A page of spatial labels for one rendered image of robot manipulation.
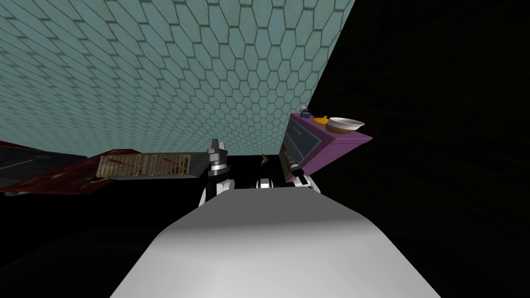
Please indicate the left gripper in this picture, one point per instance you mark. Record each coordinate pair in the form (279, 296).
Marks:
(218, 157)

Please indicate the blue small object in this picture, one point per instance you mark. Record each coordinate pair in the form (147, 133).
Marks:
(304, 114)

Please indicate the yellow small object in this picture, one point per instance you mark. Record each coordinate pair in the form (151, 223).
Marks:
(321, 120)

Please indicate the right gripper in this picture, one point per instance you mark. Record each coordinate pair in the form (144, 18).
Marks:
(295, 164)

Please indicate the grey rack with beige lattice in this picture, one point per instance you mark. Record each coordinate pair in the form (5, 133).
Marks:
(149, 166)

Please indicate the white bowl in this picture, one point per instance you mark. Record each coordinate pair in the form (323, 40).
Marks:
(343, 123)

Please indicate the blue-grey drawer front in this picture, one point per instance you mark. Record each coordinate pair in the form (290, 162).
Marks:
(304, 142)

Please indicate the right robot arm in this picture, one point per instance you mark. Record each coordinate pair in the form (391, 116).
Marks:
(305, 182)

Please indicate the purple cabinet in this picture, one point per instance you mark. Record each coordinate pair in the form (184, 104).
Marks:
(331, 149)

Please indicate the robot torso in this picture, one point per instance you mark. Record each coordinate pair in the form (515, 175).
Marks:
(269, 248)

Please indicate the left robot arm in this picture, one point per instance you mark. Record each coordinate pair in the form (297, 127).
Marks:
(213, 184)

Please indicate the dark red patterned furniture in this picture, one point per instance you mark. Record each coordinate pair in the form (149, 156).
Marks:
(62, 178)

